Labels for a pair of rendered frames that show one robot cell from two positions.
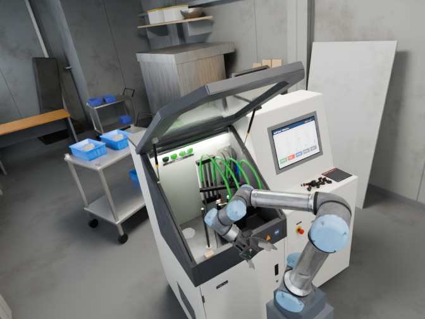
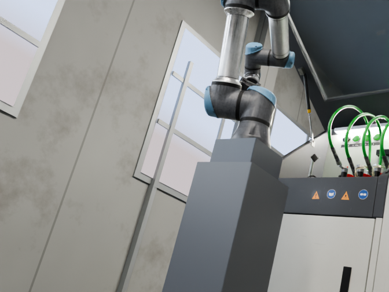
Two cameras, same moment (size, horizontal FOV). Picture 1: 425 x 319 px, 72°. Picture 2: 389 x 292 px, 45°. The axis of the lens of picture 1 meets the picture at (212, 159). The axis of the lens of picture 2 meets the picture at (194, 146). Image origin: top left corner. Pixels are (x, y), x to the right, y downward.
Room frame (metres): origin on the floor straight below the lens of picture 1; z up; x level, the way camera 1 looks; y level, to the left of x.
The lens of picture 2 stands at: (0.44, -1.87, 0.33)
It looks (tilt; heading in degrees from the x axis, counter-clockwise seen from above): 18 degrees up; 77
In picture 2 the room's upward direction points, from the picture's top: 16 degrees clockwise
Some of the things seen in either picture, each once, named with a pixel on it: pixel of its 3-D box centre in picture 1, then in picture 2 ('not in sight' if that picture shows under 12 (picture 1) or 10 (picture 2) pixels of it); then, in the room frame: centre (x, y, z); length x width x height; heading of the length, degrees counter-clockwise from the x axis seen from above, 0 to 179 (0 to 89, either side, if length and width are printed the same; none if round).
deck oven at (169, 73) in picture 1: (190, 100); not in sight; (5.06, 0.24, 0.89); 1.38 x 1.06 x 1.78; 32
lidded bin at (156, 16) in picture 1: (160, 16); not in sight; (6.29, 0.59, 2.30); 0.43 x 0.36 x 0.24; 32
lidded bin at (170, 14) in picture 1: (176, 13); not in sight; (5.77, 0.27, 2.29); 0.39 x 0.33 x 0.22; 32
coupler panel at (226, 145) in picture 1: (226, 161); not in sight; (1.92, -0.10, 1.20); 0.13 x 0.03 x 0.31; 116
